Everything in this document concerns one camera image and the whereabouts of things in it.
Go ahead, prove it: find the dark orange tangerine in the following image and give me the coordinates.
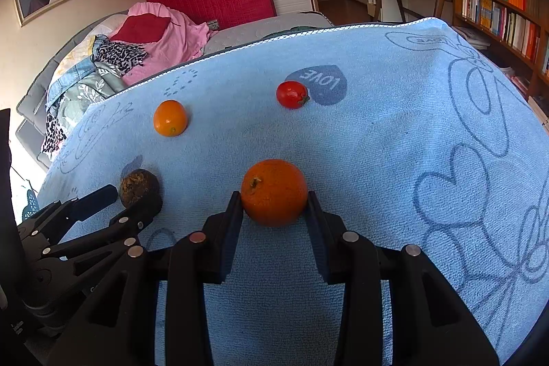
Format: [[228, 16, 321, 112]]
[[240, 159, 309, 228]]

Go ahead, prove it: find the dark brown wrinkled fruit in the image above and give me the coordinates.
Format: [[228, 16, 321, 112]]
[[119, 169, 163, 216]]

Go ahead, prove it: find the white storage box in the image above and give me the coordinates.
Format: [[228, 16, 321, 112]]
[[367, 0, 406, 24]]

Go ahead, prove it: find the black white patterned cloth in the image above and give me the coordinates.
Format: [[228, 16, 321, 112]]
[[42, 111, 69, 154]]

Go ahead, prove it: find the red tomato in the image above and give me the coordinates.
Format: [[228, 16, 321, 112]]
[[276, 80, 310, 110]]

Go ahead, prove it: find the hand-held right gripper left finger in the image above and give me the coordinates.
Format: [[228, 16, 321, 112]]
[[45, 190, 245, 366]]

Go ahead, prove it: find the light blue printed blanket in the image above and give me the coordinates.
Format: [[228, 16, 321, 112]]
[[38, 18, 549, 366]]

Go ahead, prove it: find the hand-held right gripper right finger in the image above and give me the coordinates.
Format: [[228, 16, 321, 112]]
[[306, 190, 500, 366]]

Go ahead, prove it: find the leopard print cloth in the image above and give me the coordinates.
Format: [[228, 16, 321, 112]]
[[93, 40, 149, 77]]

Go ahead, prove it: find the red pillow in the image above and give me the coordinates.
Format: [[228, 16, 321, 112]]
[[110, 14, 172, 43]]

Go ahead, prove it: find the wooden bookshelf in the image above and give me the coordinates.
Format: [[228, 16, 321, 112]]
[[448, 0, 549, 103]]

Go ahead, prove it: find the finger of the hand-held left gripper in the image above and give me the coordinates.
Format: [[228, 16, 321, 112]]
[[43, 194, 163, 276], [17, 185, 119, 241]]

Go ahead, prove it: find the blue lace-pattern basket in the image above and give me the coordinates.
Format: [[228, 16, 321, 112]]
[[22, 187, 40, 221]]

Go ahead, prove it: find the pale floral quilt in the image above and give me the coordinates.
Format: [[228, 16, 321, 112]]
[[46, 36, 129, 124]]

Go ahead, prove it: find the grey mattress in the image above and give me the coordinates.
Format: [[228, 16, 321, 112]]
[[201, 11, 335, 58]]

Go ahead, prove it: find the pink blanket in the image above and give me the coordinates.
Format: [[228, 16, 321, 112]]
[[109, 2, 215, 86]]

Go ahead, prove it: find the floor stack of books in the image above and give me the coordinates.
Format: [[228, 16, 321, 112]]
[[455, 25, 492, 50]]

